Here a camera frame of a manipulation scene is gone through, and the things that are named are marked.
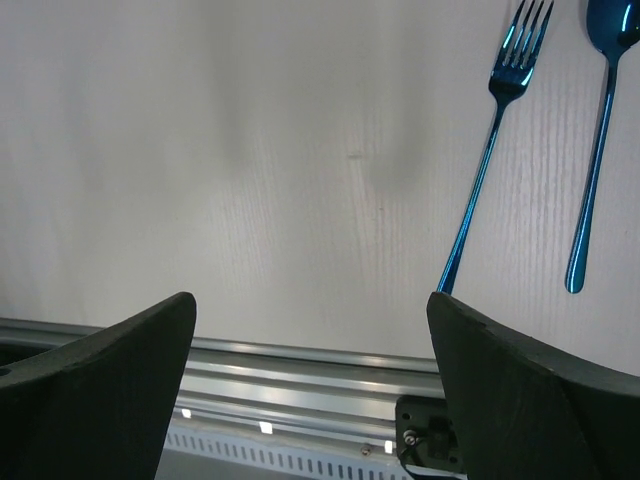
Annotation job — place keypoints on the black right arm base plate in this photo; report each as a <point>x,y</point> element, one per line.
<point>426,442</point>

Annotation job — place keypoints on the blue metal spoon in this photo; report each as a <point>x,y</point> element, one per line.
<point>613,29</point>

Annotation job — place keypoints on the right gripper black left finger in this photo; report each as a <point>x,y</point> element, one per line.
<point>98,407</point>

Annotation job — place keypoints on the perforated grey cable duct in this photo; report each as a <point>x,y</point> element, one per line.
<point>271,456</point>

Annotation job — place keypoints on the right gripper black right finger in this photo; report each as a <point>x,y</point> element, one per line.
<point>522,409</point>

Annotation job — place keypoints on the blue metal fork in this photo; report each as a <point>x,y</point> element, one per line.
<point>509,80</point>

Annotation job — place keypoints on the aluminium rail frame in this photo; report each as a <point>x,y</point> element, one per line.
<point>321,393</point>

